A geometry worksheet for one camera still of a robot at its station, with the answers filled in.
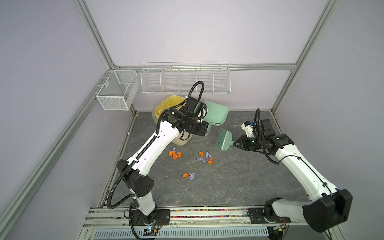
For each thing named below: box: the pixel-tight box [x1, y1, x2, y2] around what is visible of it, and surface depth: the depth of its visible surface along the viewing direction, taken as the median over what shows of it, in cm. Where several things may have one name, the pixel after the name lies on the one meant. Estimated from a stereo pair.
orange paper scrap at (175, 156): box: [168, 151, 182, 160], surface depth 98 cm
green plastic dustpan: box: [203, 100, 230, 137], surface depth 80 cm
